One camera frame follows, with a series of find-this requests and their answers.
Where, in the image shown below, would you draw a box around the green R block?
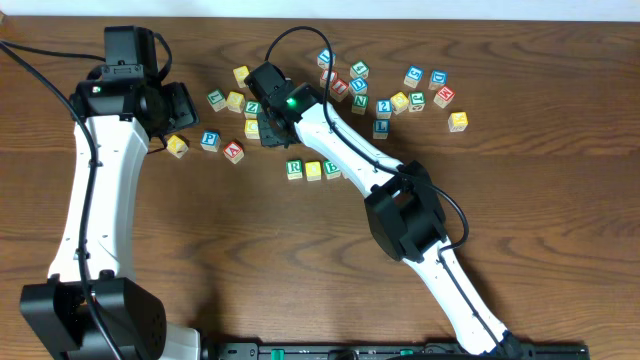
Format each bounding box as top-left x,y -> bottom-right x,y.
286,160 -> 304,180

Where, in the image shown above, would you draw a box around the yellow O block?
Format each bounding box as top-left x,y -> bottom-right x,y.
305,161 -> 322,181

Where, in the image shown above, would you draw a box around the green B block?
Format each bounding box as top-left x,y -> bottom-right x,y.
323,160 -> 342,180

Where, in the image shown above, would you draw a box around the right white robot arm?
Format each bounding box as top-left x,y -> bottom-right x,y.
250,79 -> 522,359

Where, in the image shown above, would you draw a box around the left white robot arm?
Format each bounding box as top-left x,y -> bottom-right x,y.
20,81 -> 207,359

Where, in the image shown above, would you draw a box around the yellow G block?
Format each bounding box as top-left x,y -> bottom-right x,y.
244,119 -> 260,140

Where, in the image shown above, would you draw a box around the green Z block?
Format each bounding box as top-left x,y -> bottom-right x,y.
244,100 -> 261,119

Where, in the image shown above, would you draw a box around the green L block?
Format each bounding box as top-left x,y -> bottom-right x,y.
207,89 -> 227,112

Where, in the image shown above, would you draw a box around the blue P block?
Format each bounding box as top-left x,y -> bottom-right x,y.
200,131 -> 220,152

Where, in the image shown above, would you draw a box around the red A block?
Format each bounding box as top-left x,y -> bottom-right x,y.
223,141 -> 245,164

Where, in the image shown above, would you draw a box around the yellow block beside Z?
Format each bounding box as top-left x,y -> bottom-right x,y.
226,91 -> 245,113

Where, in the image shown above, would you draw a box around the red I block upper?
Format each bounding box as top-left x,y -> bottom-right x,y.
319,69 -> 338,88

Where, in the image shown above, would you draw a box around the red i block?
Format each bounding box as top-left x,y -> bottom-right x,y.
330,79 -> 349,102
319,69 -> 338,88

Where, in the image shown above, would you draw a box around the red I block lower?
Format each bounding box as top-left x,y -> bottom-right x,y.
330,79 -> 349,102

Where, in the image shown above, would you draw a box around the blue L block top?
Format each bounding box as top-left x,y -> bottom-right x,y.
317,48 -> 336,70

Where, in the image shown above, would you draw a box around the blue l block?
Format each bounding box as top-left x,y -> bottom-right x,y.
317,48 -> 336,70
373,119 -> 390,139

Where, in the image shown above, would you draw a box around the green N block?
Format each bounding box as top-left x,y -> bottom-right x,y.
351,94 -> 369,115

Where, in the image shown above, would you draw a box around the blue D block centre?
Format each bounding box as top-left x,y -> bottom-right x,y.
349,77 -> 368,96

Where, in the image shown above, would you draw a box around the blue d block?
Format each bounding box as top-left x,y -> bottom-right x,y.
428,70 -> 448,90
349,77 -> 368,96

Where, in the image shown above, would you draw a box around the green 4 block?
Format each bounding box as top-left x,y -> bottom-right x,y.
349,60 -> 370,79

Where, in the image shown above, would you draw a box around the blue L block lower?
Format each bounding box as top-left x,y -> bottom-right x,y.
373,119 -> 390,139

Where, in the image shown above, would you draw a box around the blue 2 block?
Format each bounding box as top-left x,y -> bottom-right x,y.
376,99 -> 393,119

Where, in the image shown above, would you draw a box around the green J block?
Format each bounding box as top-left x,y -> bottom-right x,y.
408,92 -> 426,112

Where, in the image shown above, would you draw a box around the blue D block right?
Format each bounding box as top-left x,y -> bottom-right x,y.
428,70 -> 448,90

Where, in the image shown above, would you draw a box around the red M block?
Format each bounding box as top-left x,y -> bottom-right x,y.
434,86 -> 455,108

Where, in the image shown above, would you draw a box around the yellow S block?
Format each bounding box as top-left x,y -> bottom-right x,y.
448,112 -> 468,132

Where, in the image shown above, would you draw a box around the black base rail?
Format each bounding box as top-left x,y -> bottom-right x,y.
210,342 -> 591,360

